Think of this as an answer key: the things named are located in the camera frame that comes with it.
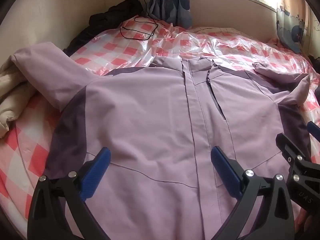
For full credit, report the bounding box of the lilac and purple jacket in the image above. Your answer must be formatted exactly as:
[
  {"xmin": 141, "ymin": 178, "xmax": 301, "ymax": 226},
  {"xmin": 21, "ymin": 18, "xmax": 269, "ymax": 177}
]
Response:
[{"xmin": 11, "ymin": 43, "xmax": 311, "ymax": 239}]

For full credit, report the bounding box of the black clothing pile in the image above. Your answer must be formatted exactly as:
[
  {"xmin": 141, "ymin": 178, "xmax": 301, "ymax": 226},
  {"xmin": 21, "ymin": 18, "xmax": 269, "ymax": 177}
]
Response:
[{"xmin": 63, "ymin": 0, "xmax": 143, "ymax": 56}]

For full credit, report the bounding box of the pink checkered plastic-covered bedding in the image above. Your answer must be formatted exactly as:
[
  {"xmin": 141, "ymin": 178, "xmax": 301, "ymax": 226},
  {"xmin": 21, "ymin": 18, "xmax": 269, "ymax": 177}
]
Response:
[{"xmin": 1, "ymin": 18, "xmax": 319, "ymax": 236}]

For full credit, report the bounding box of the blue patterned right curtain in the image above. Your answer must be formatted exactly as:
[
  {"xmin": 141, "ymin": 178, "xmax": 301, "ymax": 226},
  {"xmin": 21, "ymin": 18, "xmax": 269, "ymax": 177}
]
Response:
[{"xmin": 276, "ymin": 5, "xmax": 305, "ymax": 54}]

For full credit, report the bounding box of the blue patterned curtain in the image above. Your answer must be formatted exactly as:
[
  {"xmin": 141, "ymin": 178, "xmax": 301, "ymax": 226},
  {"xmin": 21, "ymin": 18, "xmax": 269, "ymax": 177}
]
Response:
[
  {"xmin": 276, "ymin": 5, "xmax": 305, "ymax": 54},
  {"xmin": 148, "ymin": 0, "xmax": 192, "ymax": 29}
]

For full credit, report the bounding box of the cream quilted blanket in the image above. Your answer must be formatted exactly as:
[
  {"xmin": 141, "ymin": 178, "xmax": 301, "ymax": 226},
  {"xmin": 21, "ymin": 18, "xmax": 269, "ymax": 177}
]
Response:
[{"xmin": 0, "ymin": 58, "xmax": 36, "ymax": 138}]

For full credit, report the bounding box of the cream headboard panel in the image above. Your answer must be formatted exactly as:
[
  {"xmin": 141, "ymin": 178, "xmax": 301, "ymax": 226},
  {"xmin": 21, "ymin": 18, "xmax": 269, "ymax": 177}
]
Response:
[{"xmin": 189, "ymin": 0, "xmax": 277, "ymax": 42}]

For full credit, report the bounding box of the blue patterned left curtain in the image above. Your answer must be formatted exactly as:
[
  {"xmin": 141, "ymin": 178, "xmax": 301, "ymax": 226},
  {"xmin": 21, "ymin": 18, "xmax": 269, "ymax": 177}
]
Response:
[{"xmin": 148, "ymin": 0, "xmax": 192, "ymax": 29}]

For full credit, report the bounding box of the black charging cable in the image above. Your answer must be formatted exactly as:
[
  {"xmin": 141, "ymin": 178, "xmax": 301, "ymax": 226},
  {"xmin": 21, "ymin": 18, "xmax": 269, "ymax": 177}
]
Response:
[{"xmin": 119, "ymin": 0, "xmax": 158, "ymax": 41}]

